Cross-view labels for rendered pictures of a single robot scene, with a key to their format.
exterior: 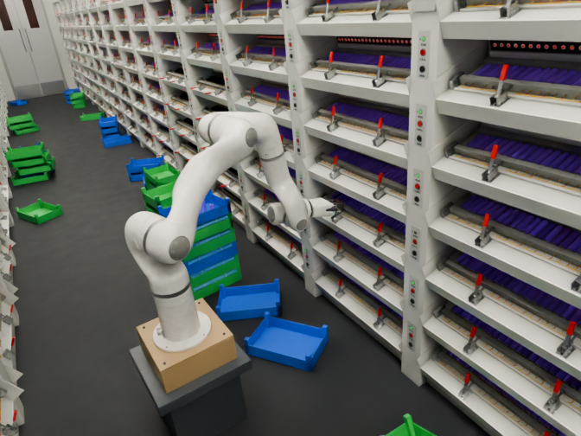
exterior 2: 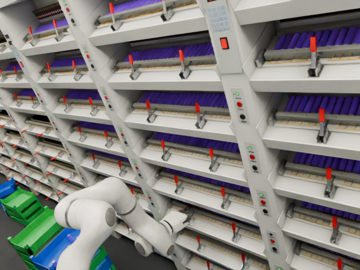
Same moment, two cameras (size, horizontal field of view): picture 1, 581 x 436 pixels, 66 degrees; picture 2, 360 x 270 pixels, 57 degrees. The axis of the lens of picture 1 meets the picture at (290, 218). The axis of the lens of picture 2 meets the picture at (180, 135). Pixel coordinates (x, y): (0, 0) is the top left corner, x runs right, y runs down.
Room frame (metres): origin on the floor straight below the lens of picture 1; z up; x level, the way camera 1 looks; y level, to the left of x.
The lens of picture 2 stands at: (0.42, -0.01, 1.59)
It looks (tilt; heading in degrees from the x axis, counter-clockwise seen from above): 26 degrees down; 348
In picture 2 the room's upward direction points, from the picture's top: 19 degrees counter-clockwise
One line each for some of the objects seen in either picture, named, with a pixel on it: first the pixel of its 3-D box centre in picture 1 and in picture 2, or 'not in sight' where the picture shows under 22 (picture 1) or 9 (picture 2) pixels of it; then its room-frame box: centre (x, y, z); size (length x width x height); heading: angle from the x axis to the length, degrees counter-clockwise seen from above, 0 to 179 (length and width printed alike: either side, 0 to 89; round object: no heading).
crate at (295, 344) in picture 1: (286, 339); not in sight; (1.50, 0.06, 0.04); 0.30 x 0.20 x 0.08; 63
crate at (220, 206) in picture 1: (194, 209); (64, 246); (2.05, 0.47, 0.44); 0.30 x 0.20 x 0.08; 127
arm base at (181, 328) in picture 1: (176, 309); not in sight; (1.19, 0.39, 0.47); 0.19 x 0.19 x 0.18
